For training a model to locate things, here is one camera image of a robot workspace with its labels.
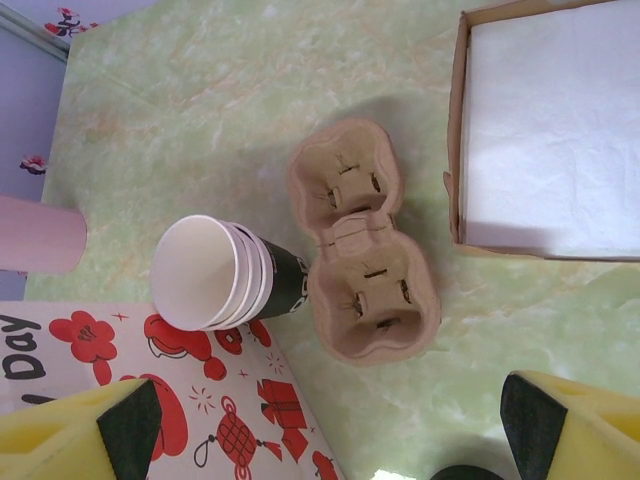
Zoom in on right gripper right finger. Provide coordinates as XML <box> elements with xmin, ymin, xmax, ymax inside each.
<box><xmin>501</xmin><ymin>369</ymin><xmax>640</xmax><ymax>480</ymax></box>

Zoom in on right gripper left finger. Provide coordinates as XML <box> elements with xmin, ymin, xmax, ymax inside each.
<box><xmin>0</xmin><ymin>378</ymin><xmax>164</xmax><ymax>480</ymax></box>

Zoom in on red printed paper bag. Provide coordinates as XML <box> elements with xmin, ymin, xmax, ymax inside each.
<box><xmin>0</xmin><ymin>299</ymin><xmax>346</xmax><ymax>480</ymax></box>

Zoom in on black plastic cup lid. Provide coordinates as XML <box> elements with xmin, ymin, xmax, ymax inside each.
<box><xmin>429</xmin><ymin>463</ymin><xmax>507</xmax><ymax>480</ymax></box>

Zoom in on pink straw holder cup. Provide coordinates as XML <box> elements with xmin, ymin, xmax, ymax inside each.
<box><xmin>0</xmin><ymin>194</ymin><xmax>90</xmax><ymax>275</ymax></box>

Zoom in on brown pulp cup carrier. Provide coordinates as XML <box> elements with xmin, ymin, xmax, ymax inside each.
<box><xmin>287</xmin><ymin>118</ymin><xmax>443</xmax><ymax>368</ymax></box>

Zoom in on white paper napkin stack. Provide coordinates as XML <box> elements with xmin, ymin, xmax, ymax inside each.
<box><xmin>459</xmin><ymin>0</ymin><xmax>640</xmax><ymax>260</ymax></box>

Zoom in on brown cardboard tray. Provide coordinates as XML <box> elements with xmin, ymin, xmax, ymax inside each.
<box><xmin>443</xmin><ymin>0</ymin><xmax>640</xmax><ymax>263</ymax></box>

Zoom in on aluminium corner post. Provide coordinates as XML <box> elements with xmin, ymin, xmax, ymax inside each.
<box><xmin>0</xmin><ymin>7</ymin><xmax>71</xmax><ymax>64</ymax></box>

